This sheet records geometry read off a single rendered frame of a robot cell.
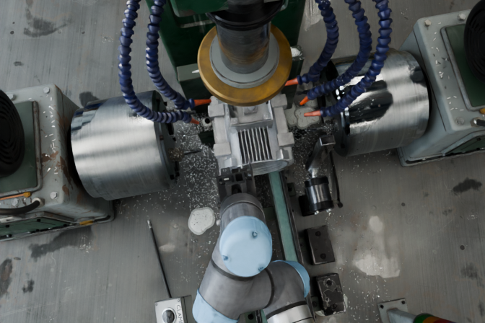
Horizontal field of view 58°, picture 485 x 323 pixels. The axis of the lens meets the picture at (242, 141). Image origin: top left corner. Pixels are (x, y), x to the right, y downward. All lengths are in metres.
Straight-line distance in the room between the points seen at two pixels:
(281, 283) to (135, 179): 0.43
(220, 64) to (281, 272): 0.38
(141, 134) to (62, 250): 0.53
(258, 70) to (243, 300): 0.39
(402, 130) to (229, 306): 0.60
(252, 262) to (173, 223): 0.69
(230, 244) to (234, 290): 0.09
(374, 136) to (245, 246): 0.53
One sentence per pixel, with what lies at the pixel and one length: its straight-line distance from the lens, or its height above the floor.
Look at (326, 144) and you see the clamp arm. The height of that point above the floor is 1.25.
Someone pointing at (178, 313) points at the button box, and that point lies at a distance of 1.03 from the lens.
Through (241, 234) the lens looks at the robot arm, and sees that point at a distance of 0.63.
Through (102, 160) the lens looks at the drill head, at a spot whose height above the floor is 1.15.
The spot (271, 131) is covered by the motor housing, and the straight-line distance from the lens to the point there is 1.05.
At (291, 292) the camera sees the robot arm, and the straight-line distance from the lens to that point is 0.79.
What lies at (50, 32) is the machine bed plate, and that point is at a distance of 1.63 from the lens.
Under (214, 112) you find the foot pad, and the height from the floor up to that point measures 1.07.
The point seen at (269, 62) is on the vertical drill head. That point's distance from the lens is 0.81.
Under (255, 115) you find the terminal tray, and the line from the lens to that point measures 1.03.
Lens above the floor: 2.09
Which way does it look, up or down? 75 degrees down
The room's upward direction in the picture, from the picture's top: 5 degrees counter-clockwise
